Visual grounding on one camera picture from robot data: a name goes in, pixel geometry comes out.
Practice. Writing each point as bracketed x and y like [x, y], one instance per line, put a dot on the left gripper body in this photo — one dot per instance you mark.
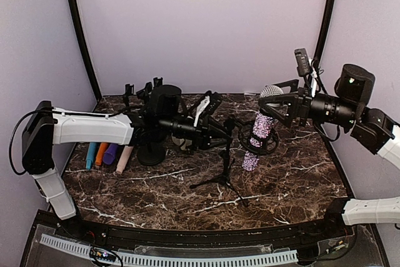
[201, 132]

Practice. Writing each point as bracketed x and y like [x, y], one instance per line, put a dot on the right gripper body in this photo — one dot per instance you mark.
[305, 100]

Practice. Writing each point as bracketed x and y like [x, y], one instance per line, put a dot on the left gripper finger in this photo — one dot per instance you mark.
[218, 143]
[227, 126]

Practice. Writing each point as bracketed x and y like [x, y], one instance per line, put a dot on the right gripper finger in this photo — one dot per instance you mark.
[283, 107]
[291, 84]

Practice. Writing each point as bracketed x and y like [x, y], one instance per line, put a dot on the black shock mount tripod stand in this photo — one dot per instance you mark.
[244, 132]

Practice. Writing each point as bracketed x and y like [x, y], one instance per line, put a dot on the silver glitter microphone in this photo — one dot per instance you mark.
[261, 130]

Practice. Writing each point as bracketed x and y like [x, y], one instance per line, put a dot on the black stand of pink microphone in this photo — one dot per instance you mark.
[151, 154]

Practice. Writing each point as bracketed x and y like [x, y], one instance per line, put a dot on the black stand of orange microphone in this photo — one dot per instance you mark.
[157, 82]

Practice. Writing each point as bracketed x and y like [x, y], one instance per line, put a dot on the black stand of purple microphone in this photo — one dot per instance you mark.
[144, 94]

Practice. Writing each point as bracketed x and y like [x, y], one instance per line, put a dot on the pale pink toy microphone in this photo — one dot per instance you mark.
[123, 160]

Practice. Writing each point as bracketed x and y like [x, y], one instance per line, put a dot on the black stand of blue microphone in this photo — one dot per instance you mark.
[128, 92]

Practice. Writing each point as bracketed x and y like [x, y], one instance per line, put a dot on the purple toy microphone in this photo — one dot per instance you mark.
[109, 155]

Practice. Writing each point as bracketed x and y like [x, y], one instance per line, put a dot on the orange toy microphone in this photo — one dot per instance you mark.
[100, 153]

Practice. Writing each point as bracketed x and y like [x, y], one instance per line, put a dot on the blue toy microphone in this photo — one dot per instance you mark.
[91, 155]

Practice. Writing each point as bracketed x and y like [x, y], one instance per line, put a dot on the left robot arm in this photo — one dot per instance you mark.
[162, 114]

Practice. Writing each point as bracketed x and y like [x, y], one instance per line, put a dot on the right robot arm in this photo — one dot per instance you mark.
[371, 127]

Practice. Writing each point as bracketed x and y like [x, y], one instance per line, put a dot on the cream ceramic mug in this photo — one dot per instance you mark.
[182, 143]

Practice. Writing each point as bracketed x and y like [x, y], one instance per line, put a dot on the right black corner post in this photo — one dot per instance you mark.
[323, 32]

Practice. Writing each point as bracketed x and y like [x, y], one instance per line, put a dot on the black corner post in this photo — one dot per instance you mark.
[323, 32]
[81, 40]

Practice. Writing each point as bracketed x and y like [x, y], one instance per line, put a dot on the black front rail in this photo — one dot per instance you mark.
[299, 236]

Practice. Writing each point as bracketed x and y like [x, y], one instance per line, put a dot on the white slotted cable duct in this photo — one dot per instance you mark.
[123, 258]

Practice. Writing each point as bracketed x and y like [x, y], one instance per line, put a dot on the left black corner post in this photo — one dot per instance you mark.
[81, 40]

